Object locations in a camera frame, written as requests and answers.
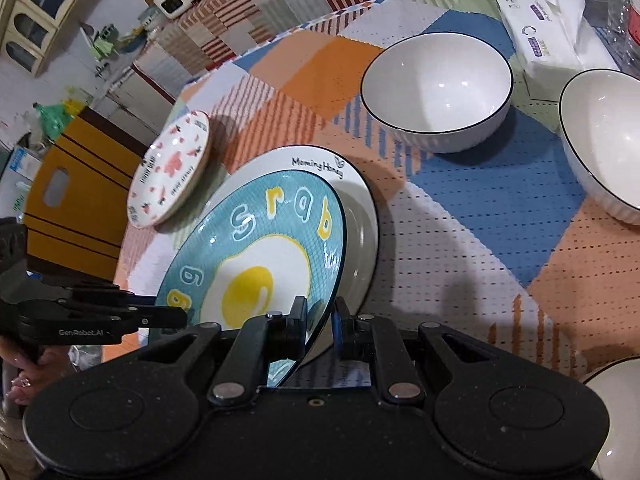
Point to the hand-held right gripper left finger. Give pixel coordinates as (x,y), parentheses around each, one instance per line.
(295,330)

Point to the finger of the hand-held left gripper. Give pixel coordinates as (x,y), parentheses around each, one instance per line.
(100,297)
(100,325)

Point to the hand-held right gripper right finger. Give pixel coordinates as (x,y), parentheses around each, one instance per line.
(338,332)

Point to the blue fried egg plate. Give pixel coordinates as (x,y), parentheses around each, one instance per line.
(240,260)

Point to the white plate with black print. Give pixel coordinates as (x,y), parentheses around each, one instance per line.
(357,220)

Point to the pink rabbit carrot plate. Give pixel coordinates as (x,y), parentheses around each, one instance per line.
(170,170)

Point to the white bowl with black rim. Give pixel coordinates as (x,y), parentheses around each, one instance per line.
(435,85)
(620,410)
(605,135)

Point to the person's left hand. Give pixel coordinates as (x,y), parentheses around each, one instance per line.
(30,377)

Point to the yellow plastic stool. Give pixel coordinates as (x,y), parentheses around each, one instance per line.
(85,200)

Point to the blue and white carton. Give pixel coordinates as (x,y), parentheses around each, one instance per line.
(17,180)

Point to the colourful checkered tablecloth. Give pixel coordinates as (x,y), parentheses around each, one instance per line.
(475,220)

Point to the green plastic bag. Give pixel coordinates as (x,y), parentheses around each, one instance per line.
(52,120)

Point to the cream arched door cabinet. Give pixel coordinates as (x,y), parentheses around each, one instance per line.
(35,10)

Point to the striped patchwork cloth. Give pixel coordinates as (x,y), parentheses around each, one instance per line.
(260,15)

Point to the white tissue pack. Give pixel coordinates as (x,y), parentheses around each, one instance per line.
(550,35)

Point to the red cap plastic bottle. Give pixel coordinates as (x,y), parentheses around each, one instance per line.
(622,15)

